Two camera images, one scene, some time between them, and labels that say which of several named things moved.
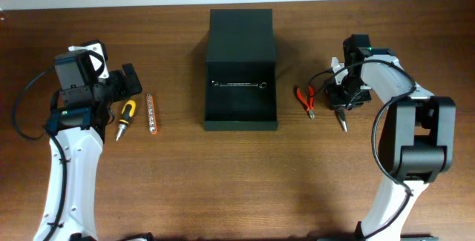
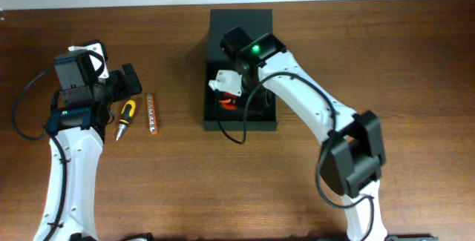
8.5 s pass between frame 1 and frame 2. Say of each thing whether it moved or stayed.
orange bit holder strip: stayed
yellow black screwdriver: stayed
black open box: stayed
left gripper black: stayed
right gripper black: moved
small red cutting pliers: moved
